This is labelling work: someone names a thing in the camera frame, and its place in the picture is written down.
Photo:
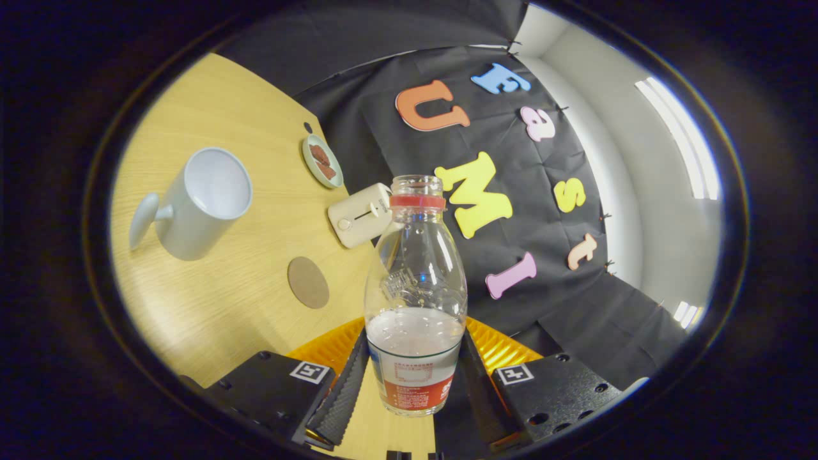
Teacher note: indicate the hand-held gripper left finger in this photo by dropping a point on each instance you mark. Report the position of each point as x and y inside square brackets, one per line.
[345, 396]

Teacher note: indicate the pale green plate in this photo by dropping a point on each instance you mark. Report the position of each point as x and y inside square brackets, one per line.
[314, 171]

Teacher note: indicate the round brown coaster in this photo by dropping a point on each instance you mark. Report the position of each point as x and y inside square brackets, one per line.
[308, 282]

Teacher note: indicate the pale grey cup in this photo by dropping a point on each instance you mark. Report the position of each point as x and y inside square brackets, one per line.
[192, 223]

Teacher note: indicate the brown meat piece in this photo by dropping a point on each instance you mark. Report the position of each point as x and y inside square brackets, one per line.
[327, 171]
[319, 155]

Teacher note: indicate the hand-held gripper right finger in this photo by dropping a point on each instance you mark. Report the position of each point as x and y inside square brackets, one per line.
[479, 397]

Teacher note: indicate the white toaster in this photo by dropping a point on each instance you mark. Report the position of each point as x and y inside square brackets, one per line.
[358, 217]

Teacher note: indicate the clear juice bottle red label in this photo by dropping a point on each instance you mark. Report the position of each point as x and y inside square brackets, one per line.
[415, 358]

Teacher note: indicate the small ceiling light panel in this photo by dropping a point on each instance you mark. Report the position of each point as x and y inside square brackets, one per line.
[687, 313]

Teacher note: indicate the wooden table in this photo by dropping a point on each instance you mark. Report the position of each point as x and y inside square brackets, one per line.
[243, 319]

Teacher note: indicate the long ceiling light panel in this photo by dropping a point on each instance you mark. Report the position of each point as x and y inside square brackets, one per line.
[684, 140]

